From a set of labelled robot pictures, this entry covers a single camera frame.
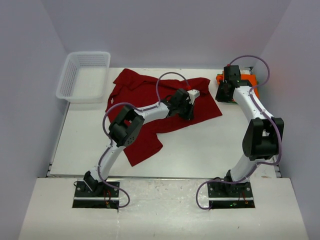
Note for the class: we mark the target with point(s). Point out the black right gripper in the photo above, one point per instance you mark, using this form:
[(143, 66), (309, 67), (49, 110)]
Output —
[(219, 97)]

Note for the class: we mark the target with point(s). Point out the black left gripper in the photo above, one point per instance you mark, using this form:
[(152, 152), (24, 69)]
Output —
[(189, 115)]

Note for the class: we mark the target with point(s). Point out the dark red t shirt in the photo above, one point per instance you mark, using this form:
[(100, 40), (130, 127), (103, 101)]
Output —
[(142, 90)]

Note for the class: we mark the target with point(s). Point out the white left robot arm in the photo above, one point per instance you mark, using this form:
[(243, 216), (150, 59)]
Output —
[(125, 128)]

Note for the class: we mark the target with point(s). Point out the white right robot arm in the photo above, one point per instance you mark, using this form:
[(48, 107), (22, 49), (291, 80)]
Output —
[(262, 142)]

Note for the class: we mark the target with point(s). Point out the folded green t shirt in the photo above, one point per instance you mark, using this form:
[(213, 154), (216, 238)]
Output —
[(233, 102)]

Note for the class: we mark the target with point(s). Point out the folded orange t shirt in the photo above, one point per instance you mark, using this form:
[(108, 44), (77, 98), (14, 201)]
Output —
[(246, 77)]

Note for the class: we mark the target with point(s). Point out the white plastic basket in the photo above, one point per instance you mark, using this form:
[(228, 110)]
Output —
[(84, 77)]

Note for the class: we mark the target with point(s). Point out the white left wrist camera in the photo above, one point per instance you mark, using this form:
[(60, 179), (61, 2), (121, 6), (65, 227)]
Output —
[(193, 93)]

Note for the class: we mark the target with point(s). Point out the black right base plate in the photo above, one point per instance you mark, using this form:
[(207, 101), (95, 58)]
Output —
[(230, 196)]

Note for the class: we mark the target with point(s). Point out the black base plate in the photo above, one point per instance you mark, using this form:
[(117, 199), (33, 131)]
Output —
[(230, 196), (104, 197)]

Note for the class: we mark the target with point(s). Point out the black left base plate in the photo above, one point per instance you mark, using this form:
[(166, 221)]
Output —
[(104, 197)]

